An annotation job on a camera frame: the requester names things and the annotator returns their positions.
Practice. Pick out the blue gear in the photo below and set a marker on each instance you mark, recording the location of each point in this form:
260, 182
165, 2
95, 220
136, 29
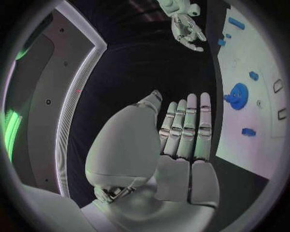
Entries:
238, 96

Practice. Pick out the white task board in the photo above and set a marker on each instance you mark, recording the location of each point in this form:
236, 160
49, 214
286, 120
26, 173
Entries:
249, 116

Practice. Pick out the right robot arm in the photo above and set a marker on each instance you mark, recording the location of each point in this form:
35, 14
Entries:
175, 7

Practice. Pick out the glowing light bar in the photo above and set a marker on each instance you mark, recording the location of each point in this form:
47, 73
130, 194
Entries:
13, 134

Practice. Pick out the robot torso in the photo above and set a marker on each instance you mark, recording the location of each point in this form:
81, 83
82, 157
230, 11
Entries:
54, 108

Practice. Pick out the blue block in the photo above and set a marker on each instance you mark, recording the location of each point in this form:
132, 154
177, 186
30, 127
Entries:
221, 42

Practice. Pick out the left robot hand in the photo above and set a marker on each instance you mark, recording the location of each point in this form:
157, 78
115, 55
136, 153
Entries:
126, 145

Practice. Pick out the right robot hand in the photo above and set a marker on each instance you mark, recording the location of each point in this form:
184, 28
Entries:
183, 29

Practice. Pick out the small blue plug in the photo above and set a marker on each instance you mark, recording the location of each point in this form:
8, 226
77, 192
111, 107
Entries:
228, 35

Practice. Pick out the blue peg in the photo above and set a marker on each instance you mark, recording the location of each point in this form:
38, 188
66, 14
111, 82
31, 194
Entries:
248, 131
253, 75

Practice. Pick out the long blue cylinder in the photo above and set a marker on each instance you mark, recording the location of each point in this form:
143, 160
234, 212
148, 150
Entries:
236, 23

